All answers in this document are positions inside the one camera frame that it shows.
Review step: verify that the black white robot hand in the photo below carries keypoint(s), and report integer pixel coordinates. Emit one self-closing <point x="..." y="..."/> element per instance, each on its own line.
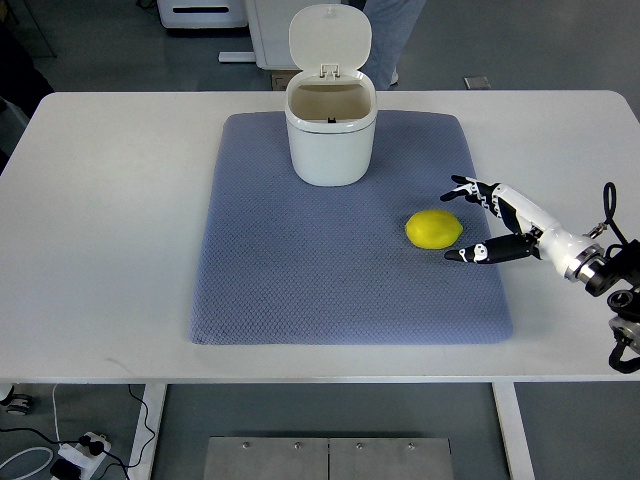
<point x="533" y="232"/>

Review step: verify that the grey metal base plate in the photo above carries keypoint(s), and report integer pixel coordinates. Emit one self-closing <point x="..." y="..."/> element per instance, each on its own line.
<point x="328" y="458"/>

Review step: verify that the white power strip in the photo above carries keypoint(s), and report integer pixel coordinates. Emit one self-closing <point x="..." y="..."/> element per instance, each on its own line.
<point x="87" y="453"/>

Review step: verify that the caster wheel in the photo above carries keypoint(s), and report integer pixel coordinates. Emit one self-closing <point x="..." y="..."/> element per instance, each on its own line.
<point x="13" y="402"/>

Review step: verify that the white table leg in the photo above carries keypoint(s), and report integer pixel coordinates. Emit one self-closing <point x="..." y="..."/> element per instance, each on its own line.
<point x="146" y="436"/>
<point x="512" y="430"/>

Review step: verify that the person in black trousers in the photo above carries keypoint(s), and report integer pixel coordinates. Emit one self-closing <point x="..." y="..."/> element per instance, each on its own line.
<point x="21" y="83"/>

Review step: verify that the blue-grey textured mat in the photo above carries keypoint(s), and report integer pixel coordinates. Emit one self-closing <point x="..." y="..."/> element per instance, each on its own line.
<point x="285" y="262"/>

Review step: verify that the grey floor socket plate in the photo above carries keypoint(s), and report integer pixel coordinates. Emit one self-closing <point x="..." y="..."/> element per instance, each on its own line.
<point x="477" y="83"/>

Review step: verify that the white appliance with slot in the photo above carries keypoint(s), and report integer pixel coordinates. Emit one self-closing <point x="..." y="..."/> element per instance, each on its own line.
<point x="202" y="14"/>

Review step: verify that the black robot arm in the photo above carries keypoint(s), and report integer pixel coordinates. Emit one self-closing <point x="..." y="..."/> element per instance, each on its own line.
<point x="614" y="272"/>

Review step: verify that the person in grey trousers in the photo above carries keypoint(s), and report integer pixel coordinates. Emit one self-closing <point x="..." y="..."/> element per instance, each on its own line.
<point x="392" y="22"/>

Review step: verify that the white left table leg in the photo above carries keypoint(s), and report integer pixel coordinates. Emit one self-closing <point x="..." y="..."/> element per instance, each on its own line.
<point x="146" y="436"/>

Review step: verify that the white cabinet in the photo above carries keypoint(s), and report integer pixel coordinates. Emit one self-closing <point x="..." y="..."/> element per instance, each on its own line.
<point x="269" y="22"/>

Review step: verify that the cardboard box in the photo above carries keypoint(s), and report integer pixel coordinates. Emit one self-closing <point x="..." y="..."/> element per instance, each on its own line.
<point x="280" y="79"/>

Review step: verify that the yellow lemon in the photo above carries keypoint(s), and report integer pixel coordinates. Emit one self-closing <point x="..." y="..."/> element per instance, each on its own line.
<point x="433" y="229"/>

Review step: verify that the white right table leg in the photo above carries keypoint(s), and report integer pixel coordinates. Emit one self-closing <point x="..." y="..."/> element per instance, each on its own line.
<point x="512" y="430"/>

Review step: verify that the white trash bin with lid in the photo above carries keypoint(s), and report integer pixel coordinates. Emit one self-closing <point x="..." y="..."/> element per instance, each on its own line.
<point x="331" y="106"/>

